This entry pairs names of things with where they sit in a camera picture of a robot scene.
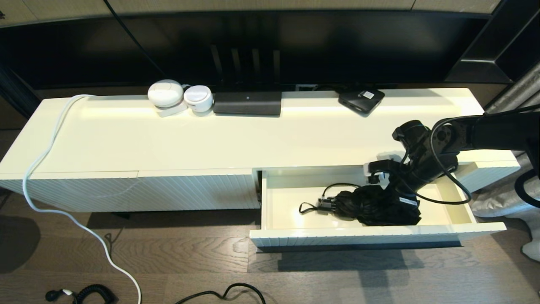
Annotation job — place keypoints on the white fluted drawer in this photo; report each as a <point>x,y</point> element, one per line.
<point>295,207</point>

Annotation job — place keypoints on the black box with white label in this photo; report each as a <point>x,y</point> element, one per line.
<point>357,101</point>

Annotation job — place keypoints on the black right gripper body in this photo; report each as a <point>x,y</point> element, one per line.
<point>417,173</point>

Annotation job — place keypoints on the white flat device base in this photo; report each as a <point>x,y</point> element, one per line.
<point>171,112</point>

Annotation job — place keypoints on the black router with antennas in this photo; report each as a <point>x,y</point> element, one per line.
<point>247,103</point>

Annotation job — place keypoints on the black umbrella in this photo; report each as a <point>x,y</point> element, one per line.
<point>371,207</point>

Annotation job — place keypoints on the grey curtain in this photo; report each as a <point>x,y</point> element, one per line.
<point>519,97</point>

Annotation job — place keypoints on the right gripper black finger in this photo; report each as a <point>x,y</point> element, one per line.
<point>406,198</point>

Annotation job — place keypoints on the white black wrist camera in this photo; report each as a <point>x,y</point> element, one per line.
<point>377,169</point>

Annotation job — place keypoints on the large white dome device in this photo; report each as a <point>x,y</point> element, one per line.
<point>165,93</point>

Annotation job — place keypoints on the black shelf unit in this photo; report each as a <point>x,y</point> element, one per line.
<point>17,93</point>
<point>506,42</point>

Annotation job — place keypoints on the small white round device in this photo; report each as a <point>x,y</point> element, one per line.
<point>198,99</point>

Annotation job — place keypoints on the black television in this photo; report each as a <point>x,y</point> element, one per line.
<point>295,50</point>

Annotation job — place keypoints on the white TV cabinet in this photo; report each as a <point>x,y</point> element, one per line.
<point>168,140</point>

